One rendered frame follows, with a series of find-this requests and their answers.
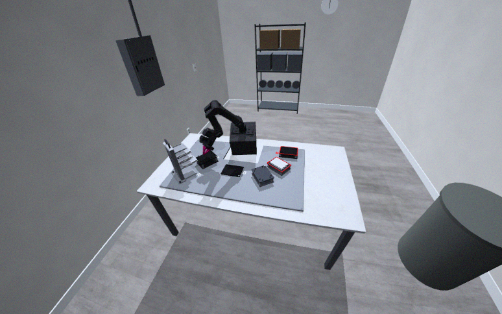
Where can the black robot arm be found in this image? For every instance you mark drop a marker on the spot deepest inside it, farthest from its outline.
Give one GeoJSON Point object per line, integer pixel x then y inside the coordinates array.
{"type": "Point", "coordinates": [214, 108]}

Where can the white rectangular plate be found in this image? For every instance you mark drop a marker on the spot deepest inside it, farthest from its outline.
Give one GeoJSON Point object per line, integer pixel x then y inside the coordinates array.
{"type": "Point", "coordinates": [279, 163]}

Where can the white multi-well plate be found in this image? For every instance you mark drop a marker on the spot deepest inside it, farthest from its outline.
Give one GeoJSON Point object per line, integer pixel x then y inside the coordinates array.
{"type": "Point", "coordinates": [189, 156]}
{"type": "Point", "coordinates": [186, 151]}
{"type": "Point", "coordinates": [193, 160]}

